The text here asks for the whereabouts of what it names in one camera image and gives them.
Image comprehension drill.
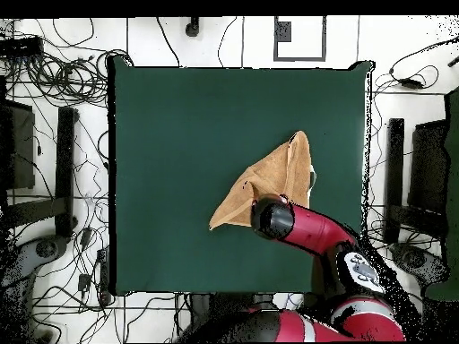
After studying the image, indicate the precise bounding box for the orange terry towel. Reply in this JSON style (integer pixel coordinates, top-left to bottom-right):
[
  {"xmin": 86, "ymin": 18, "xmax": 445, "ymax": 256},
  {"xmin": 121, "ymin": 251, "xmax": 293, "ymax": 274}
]
[{"xmin": 208, "ymin": 130, "xmax": 318, "ymax": 231}]

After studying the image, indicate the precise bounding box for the dark green table cloth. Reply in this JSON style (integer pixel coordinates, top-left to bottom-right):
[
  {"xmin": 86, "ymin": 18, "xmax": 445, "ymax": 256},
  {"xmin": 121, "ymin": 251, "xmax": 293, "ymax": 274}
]
[{"xmin": 107, "ymin": 55, "xmax": 376, "ymax": 297}]

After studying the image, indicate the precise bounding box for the narrow black power strip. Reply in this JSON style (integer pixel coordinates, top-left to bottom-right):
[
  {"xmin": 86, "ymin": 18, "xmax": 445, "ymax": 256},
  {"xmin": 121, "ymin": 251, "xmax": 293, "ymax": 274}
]
[{"xmin": 97, "ymin": 246, "xmax": 112, "ymax": 307}]

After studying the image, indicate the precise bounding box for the small black floor object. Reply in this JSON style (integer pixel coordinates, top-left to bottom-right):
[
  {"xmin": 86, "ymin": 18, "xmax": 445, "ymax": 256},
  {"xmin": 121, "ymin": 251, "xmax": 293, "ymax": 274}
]
[{"xmin": 185, "ymin": 16, "xmax": 201, "ymax": 38}]

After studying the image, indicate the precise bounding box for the black upright bar stand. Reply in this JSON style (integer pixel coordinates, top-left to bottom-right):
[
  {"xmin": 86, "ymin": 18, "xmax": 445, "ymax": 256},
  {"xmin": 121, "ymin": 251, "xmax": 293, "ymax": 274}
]
[
  {"xmin": 54, "ymin": 106, "xmax": 79, "ymax": 238},
  {"xmin": 383, "ymin": 117, "xmax": 405, "ymax": 245}
]

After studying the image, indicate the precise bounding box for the grey office chair base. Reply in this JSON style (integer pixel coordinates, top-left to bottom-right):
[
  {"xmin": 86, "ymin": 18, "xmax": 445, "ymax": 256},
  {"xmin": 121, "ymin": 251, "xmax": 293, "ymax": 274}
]
[
  {"xmin": 388, "ymin": 242, "xmax": 449, "ymax": 288},
  {"xmin": 0, "ymin": 234, "xmax": 71, "ymax": 343}
]

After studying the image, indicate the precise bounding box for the black cross beam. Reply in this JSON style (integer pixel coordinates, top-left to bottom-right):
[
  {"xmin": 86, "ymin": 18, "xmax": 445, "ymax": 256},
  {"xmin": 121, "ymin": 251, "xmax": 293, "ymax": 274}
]
[{"xmin": 4, "ymin": 196, "xmax": 69, "ymax": 227}]

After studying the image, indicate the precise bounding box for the black box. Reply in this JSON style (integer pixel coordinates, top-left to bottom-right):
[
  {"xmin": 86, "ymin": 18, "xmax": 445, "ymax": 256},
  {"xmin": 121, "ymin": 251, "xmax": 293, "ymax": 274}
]
[
  {"xmin": 0, "ymin": 99, "xmax": 36, "ymax": 190},
  {"xmin": 407, "ymin": 119, "xmax": 450, "ymax": 216}
]

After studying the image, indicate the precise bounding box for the dark green curtain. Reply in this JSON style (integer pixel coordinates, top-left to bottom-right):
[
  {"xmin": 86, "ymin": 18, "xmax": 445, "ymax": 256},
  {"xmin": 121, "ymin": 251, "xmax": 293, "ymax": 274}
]
[{"xmin": 426, "ymin": 85, "xmax": 459, "ymax": 302}]

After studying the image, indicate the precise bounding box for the long black power strip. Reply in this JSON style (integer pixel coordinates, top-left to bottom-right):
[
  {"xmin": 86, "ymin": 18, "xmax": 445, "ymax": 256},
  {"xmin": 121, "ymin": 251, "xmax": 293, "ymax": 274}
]
[{"xmin": 0, "ymin": 35, "xmax": 45, "ymax": 58}]

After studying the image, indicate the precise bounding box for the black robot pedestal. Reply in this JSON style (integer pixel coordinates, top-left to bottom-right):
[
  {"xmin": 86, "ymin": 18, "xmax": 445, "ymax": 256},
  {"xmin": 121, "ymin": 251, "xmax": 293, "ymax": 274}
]
[{"xmin": 187, "ymin": 293, "xmax": 275, "ymax": 323}]

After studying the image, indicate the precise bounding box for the thin black floor cable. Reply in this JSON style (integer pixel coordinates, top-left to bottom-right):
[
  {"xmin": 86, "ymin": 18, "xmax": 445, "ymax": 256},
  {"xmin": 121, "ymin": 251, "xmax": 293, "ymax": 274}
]
[
  {"xmin": 217, "ymin": 16, "xmax": 238, "ymax": 68},
  {"xmin": 156, "ymin": 16, "xmax": 181, "ymax": 68}
]

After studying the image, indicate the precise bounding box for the grey square floor frame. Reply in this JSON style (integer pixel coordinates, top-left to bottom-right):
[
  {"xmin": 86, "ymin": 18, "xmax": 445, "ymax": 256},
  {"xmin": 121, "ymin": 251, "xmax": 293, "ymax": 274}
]
[{"xmin": 273, "ymin": 15, "xmax": 328, "ymax": 63}]

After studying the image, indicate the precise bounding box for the tangle of black cables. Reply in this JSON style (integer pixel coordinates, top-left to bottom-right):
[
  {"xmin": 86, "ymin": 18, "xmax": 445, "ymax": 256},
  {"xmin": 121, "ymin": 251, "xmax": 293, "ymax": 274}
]
[{"xmin": 6, "ymin": 17, "xmax": 135, "ymax": 108}]

